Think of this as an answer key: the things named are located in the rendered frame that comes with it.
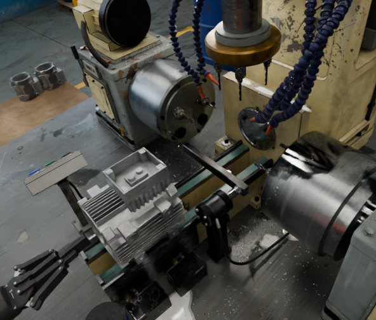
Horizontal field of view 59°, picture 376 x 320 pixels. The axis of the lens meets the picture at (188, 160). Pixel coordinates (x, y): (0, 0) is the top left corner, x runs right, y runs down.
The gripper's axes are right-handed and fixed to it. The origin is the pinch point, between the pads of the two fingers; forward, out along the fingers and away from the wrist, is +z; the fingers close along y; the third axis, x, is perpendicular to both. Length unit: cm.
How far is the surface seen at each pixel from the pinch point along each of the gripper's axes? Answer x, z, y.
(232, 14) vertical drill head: -30, 57, -1
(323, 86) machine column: -3, 75, -13
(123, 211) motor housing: -3.9, 13.6, -3.9
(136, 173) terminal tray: -7.5, 21.6, -0.2
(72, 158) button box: -3.1, 12.8, 24.0
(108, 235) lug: -4.5, 7.7, -7.1
